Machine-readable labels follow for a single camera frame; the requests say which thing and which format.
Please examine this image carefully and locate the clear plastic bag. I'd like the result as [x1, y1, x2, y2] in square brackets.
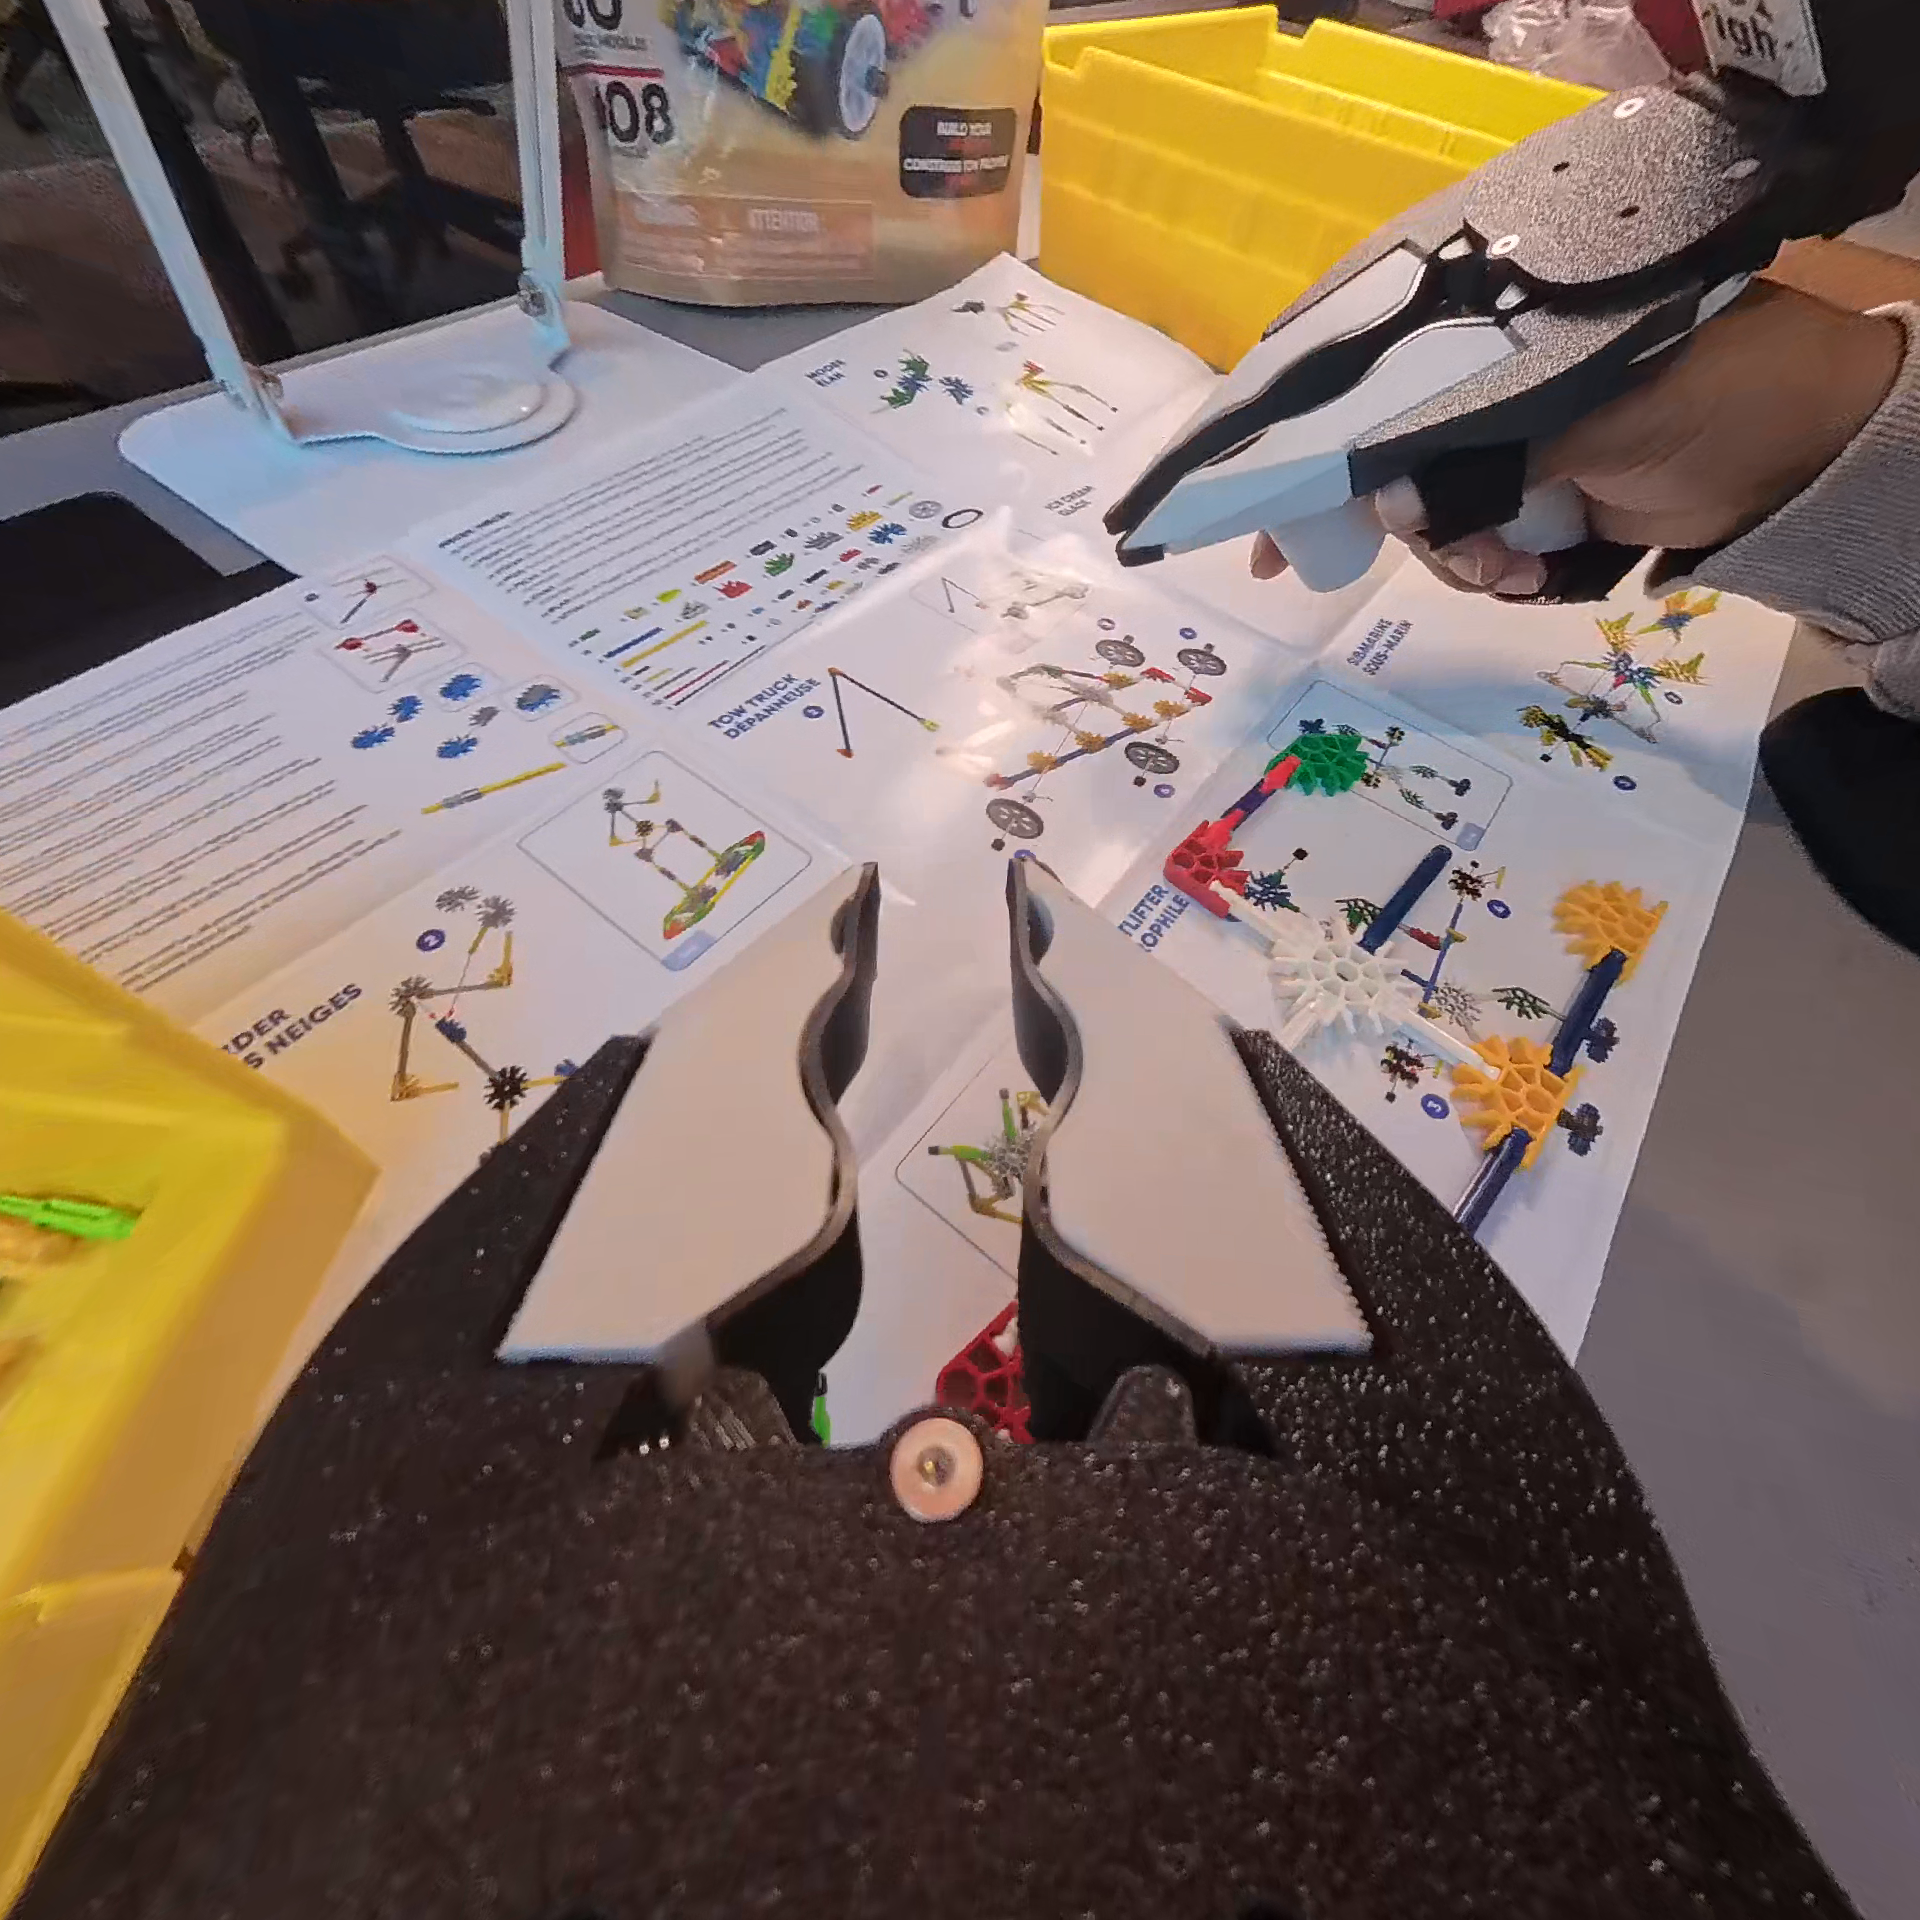
[1481, 0, 1672, 90]

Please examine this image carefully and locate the printed paper instruction sheet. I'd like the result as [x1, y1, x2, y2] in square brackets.
[0, 249, 1800, 1404]

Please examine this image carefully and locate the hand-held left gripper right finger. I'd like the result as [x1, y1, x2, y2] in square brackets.
[1002, 858, 1373, 1443]

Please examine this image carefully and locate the yellow plastic bin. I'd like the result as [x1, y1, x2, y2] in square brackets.
[0, 906, 378, 1862]
[1268, 14, 1616, 167]
[1039, 47, 1505, 374]

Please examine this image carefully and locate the person's right hand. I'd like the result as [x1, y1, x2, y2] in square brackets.
[1250, 280, 1907, 597]

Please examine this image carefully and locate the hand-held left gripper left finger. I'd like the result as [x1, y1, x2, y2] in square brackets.
[496, 863, 884, 1447]

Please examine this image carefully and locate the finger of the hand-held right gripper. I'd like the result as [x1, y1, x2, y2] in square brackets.
[1104, 242, 1443, 532]
[1117, 319, 1523, 568]

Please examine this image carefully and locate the colourful construction toy model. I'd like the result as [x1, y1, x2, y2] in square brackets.
[811, 722, 1672, 1447]

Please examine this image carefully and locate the cardboard construction toy box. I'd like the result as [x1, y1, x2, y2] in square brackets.
[557, 0, 1051, 311]

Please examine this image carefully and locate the green toy connector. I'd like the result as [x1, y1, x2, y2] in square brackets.
[1268, 722, 1373, 803]

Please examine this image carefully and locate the black flat pad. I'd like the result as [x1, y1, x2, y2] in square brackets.
[0, 490, 298, 710]

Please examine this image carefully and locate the black mesh chair seat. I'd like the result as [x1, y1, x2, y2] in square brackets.
[1757, 687, 1920, 963]

